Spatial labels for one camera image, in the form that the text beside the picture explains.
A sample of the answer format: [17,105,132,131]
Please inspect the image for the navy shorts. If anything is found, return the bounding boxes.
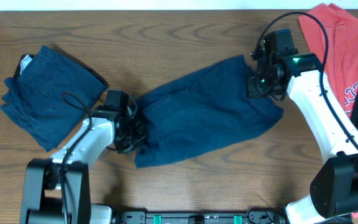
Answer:
[1,45,109,151]
[135,55,283,168]

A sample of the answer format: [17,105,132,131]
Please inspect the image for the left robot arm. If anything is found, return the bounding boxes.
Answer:
[20,106,145,224]

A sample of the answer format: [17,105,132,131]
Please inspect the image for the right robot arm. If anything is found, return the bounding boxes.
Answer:
[247,51,358,223]

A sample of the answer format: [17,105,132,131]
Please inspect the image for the red t-shirt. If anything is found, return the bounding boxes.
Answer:
[297,3,358,219]

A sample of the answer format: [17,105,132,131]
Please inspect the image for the folded navy shorts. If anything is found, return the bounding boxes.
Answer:
[1,45,109,151]

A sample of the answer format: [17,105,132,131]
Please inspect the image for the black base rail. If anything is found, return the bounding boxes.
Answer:
[91,203,353,224]

